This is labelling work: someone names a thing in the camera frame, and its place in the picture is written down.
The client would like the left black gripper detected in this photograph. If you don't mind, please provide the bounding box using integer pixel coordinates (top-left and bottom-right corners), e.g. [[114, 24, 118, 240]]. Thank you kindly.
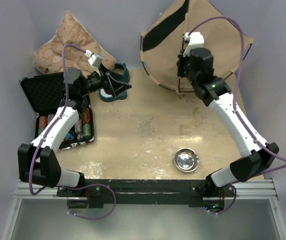
[[80, 64, 131, 98]]

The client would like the beige patterned pet cushion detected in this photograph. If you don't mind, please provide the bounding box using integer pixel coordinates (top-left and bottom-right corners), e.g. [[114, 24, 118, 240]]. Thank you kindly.
[[33, 11, 116, 77]]

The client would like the black poker chip case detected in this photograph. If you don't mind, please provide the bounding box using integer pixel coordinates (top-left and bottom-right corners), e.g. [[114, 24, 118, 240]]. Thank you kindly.
[[20, 72, 95, 149]]

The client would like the steel pet bowl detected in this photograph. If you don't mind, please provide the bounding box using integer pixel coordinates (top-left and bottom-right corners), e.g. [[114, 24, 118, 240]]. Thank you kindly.
[[174, 148, 199, 173]]

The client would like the teal pet bowl stand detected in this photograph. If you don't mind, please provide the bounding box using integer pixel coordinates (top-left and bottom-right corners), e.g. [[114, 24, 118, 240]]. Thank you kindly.
[[113, 62, 130, 83]]

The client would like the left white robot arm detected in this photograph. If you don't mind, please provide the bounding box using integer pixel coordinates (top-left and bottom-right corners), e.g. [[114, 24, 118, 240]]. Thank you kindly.
[[18, 67, 132, 196]]

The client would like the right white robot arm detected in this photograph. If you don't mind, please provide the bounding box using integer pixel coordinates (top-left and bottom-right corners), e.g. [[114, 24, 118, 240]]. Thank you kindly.
[[177, 47, 279, 197]]

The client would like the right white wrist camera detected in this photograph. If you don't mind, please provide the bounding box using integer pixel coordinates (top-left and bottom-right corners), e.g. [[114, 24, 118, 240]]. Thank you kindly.
[[183, 31, 204, 57]]

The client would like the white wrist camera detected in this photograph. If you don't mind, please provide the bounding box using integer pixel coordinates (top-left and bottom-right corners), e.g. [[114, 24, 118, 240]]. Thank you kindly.
[[85, 50, 103, 75], [183, 31, 204, 57]]

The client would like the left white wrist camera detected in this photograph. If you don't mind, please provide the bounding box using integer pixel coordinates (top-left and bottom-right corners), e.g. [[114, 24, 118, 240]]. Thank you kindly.
[[85, 50, 103, 75]]

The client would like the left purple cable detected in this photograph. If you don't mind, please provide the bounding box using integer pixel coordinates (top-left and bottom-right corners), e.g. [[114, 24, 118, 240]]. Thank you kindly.
[[29, 44, 118, 221]]

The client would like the purple cable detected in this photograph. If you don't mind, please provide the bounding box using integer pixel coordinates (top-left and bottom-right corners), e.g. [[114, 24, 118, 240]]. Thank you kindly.
[[187, 16, 286, 216], [29, 44, 118, 221]]

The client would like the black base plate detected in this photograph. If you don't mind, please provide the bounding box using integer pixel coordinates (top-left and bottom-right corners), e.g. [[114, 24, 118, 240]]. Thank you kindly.
[[57, 179, 235, 209]]

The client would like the aluminium frame rail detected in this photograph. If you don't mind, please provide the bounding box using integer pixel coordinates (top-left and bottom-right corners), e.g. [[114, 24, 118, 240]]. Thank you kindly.
[[2, 179, 286, 240]]

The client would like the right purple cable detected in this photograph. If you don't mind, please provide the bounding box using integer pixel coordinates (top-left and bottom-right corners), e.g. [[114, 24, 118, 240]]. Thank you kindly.
[[187, 16, 286, 216]]

